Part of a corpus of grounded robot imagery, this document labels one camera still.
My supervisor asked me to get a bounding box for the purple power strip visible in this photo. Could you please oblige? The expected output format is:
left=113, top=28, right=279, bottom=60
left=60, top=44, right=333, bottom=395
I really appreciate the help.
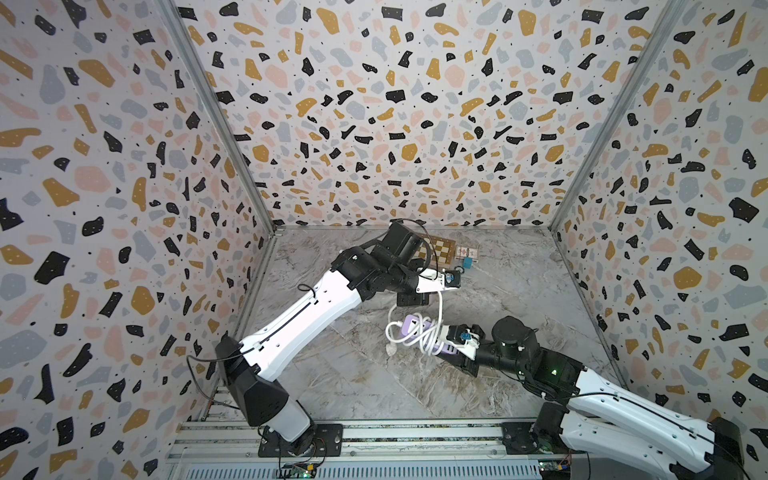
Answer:
left=397, top=314, right=453, bottom=356

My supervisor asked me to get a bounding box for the white power cord with plug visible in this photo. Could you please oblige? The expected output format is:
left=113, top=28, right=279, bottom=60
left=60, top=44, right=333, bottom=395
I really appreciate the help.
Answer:
left=383, top=287, right=448, bottom=356

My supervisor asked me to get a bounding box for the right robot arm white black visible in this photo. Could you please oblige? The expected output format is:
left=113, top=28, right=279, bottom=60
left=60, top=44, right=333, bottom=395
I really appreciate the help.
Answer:
left=430, top=316, right=748, bottom=479

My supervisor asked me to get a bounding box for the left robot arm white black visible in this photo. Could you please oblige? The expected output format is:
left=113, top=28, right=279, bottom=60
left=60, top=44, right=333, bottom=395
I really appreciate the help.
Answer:
left=214, top=220, right=461, bottom=454

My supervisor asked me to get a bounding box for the wooden chess board box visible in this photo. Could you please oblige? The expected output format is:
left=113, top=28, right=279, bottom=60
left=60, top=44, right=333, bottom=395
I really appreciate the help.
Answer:
left=416, top=236, right=457, bottom=270

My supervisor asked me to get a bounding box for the playing card box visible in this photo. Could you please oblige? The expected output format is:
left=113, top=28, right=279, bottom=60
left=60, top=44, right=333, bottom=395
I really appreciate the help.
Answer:
left=456, top=246, right=479, bottom=259

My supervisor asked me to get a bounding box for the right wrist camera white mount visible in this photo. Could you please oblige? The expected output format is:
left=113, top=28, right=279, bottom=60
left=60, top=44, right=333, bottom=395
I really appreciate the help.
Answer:
left=440, top=324, right=485, bottom=360

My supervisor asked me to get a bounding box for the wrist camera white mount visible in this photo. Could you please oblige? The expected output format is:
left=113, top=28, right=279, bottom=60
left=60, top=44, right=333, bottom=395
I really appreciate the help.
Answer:
left=416, top=267, right=464, bottom=294
left=440, top=324, right=485, bottom=360

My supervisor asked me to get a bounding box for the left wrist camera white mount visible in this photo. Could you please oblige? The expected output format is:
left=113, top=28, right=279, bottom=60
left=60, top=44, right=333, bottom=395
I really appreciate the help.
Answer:
left=416, top=267, right=464, bottom=294

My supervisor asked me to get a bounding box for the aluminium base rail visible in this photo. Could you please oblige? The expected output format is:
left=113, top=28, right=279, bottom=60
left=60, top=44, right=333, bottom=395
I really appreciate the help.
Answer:
left=161, top=383, right=607, bottom=480

